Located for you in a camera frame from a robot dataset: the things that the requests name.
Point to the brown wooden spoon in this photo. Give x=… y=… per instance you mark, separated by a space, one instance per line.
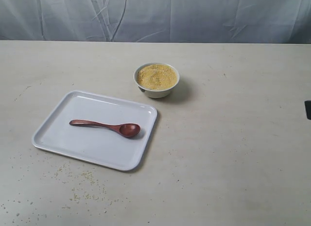
x=127 y=130

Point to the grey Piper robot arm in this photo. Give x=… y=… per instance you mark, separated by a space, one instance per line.
x=308 y=109

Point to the yellow-beige grains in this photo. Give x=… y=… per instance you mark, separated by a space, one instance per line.
x=157 y=77

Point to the white ceramic bowl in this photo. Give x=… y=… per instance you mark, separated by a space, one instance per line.
x=156 y=94

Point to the white plastic tray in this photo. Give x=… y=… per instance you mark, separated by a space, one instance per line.
x=94 y=144

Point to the white fabric curtain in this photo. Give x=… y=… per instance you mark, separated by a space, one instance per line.
x=193 y=21

